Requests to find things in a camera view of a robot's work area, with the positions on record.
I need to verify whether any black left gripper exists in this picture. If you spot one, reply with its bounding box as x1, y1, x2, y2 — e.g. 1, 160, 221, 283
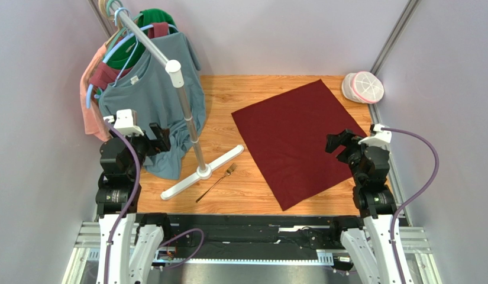
109, 121, 170, 178

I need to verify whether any dark red cloth napkin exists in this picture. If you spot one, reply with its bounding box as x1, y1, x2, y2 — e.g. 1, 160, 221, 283
232, 80, 366, 211

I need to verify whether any gold metal fork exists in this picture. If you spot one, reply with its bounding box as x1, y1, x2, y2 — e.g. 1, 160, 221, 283
195, 163, 237, 204

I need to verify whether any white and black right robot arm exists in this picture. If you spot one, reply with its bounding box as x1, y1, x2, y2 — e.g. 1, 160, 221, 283
325, 124, 414, 283

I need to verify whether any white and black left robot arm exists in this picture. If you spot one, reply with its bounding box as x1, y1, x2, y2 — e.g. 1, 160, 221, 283
95, 122, 172, 283

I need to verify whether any white and pink mesh bag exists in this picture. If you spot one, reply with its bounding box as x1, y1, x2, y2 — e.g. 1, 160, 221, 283
341, 71, 384, 104

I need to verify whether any pink t-shirt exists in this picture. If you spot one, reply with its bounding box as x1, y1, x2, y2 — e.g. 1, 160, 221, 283
80, 44, 111, 141

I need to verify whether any blue-grey t-shirt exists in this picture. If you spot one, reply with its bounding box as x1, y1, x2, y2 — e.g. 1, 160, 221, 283
99, 33, 206, 180

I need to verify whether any light blue clothes hanger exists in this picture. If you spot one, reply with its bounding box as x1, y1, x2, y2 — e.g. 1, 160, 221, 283
85, 7, 179, 110

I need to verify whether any dark red t-shirt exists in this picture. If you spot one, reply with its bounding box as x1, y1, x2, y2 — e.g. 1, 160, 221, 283
89, 22, 170, 90

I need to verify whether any silver and white clothes rack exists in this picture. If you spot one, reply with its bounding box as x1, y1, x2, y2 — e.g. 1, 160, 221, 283
103, 1, 244, 201

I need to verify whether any green t-shirt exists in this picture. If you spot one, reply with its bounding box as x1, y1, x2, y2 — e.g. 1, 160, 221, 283
106, 8, 178, 70

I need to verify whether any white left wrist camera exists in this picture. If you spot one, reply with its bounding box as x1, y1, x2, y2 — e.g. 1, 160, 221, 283
103, 109, 144, 137

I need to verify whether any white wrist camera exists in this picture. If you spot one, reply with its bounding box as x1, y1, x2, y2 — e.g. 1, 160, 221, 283
103, 109, 144, 137
358, 124, 392, 147

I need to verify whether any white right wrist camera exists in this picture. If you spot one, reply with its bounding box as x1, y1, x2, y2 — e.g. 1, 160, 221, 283
358, 124, 392, 147

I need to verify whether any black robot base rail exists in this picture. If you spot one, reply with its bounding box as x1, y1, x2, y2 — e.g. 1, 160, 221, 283
96, 212, 410, 273

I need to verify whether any aluminium frame post right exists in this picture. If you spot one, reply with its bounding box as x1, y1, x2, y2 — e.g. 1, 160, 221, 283
370, 0, 421, 75

